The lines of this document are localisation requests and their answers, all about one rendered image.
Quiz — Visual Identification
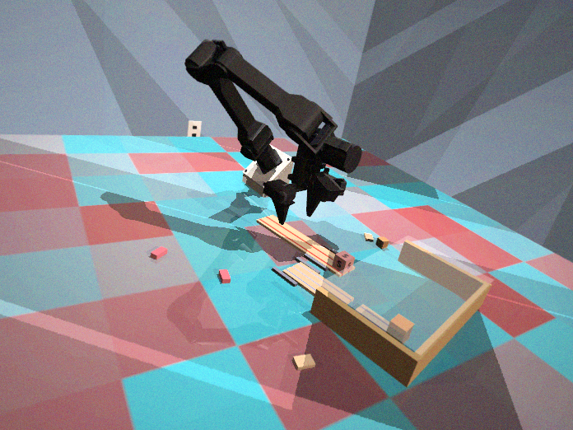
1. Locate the small pink block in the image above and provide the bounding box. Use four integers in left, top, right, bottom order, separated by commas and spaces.
151, 246, 167, 259
219, 269, 231, 283

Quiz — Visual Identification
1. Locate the pink cube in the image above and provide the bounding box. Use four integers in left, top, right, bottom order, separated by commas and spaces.
332, 250, 355, 271

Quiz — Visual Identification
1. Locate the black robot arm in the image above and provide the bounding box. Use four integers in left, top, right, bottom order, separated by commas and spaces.
184, 39, 362, 202

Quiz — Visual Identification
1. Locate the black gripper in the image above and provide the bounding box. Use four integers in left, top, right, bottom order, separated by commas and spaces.
263, 154, 326, 225

